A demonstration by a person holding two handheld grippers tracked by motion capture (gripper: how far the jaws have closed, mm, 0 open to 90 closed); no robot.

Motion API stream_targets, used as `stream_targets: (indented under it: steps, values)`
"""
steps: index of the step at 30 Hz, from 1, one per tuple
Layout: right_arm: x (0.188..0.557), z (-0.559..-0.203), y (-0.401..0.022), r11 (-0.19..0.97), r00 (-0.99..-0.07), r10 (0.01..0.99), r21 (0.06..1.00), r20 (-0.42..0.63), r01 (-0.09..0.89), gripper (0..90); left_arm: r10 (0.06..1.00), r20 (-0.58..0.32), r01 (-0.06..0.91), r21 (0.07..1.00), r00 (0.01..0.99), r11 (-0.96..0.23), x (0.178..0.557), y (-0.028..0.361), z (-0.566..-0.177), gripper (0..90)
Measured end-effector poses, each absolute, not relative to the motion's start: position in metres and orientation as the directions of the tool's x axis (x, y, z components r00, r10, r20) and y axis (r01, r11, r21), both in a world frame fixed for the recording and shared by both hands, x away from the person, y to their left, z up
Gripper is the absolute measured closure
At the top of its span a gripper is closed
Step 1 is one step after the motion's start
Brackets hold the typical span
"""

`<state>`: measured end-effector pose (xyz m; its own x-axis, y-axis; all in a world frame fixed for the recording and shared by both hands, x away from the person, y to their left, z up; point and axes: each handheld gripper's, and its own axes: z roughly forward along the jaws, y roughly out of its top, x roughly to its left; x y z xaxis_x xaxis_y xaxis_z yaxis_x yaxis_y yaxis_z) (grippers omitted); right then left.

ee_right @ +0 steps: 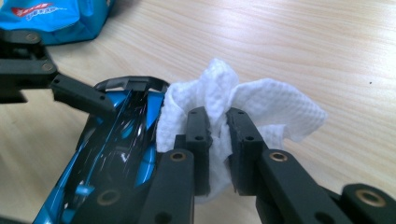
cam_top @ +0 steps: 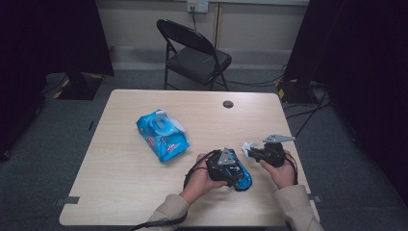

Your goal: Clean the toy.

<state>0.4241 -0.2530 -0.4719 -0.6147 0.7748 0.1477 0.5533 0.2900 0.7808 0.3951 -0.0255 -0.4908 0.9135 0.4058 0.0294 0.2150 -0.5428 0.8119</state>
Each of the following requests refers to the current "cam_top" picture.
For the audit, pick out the black table grommet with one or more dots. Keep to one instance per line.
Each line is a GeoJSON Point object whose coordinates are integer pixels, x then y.
{"type": "Point", "coordinates": [228, 104]}

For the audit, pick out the grey tape strip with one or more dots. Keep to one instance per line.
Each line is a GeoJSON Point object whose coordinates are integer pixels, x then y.
{"type": "Point", "coordinates": [316, 198]}
{"type": "Point", "coordinates": [69, 200]}

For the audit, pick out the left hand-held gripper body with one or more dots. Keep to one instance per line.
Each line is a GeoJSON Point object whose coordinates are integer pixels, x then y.
{"type": "Point", "coordinates": [221, 165]}

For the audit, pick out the white wall socket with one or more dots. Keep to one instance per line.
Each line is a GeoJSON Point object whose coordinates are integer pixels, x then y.
{"type": "Point", "coordinates": [198, 5]}

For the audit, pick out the black stand base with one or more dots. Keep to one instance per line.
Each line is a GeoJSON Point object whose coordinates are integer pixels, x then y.
{"type": "Point", "coordinates": [80, 86]}

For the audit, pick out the white wet wipe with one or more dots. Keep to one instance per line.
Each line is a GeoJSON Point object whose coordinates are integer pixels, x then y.
{"type": "Point", "coordinates": [247, 147]}

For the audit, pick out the blue toy car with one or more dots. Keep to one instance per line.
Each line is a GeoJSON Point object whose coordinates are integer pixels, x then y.
{"type": "Point", "coordinates": [243, 183]}

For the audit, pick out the person's left hand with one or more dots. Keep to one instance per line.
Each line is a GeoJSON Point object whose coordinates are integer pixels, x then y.
{"type": "Point", "coordinates": [198, 181]}

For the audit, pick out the black curtain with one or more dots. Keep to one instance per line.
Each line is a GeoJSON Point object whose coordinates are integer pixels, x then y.
{"type": "Point", "coordinates": [48, 35]}
{"type": "Point", "coordinates": [359, 64]}

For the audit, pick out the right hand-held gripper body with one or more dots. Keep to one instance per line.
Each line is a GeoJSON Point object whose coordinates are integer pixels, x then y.
{"type": "Point", "coordinates": [272, 154]}

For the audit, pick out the person's right hand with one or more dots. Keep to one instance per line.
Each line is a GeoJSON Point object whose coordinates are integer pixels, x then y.
{"type": "Point", "coordinates": [284, 174]}

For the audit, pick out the black folding chair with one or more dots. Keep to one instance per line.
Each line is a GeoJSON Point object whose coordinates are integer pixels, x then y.
{"type": "Point", "coordinates": [198, 61]}

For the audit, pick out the black box with yellow tape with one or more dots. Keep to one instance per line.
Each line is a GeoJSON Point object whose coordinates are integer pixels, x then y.
{"type": "Point", "coordinates": [295, 91]}

